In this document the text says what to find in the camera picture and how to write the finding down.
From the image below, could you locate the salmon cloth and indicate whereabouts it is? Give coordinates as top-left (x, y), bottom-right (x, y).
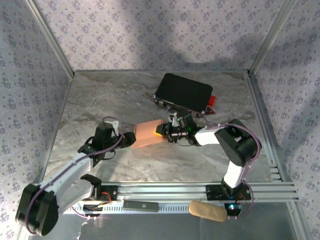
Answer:
top-left (131, 119), bottom-right (168, 150)

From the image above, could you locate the black rectangular case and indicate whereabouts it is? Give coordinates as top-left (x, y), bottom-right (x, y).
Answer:
top-left (153, 72), bottom-right (214, 117)

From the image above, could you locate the black rectangular bar device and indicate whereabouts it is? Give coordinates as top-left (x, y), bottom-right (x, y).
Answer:
top-left (122, 199), bottom-right (160, 213)

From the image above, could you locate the tan foam roll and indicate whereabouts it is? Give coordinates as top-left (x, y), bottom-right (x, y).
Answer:
top-left (188, 200), bottom-right (229, 223)

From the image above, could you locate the black connector board with light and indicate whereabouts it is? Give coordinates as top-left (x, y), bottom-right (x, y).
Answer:
top-left (224, 202), bottom-right (243, 217)

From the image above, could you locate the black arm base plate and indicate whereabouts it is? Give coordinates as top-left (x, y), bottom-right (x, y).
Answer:
top-left (205, 183), bottom-right (252, 202)
top-left (92, 184), bottom-right (119, 202)

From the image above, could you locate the wide aluminium frame rail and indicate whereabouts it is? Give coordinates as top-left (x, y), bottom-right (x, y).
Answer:
top-left (26, 181), bottom-right (300, 204)

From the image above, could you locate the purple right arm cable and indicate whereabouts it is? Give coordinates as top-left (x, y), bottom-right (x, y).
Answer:
top-left (199, 115), bottom-right (263, 221)

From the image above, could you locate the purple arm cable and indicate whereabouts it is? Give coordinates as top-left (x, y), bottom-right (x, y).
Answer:
top-left (199, 115), bottom-right (263, 221)
top-left (26, 115), bottom-right (125, 235)

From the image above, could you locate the white slotted cable duct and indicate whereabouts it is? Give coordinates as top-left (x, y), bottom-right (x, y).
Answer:
top-left (63, 202), bottom-right (226, 216)

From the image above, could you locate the aluminium side frame rail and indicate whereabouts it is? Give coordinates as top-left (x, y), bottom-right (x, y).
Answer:
top-left (246, 70), bottom-right (285, 182)

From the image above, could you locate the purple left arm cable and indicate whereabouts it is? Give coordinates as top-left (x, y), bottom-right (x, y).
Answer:
top-left (26, 115), bottom-right (125, 235)

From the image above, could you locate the aluminium frame post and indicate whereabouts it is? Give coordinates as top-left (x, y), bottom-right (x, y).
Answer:
top-left (248, 0), bottom-right (298, 74)
top-left (24, 0), bottom-right (76, 77)

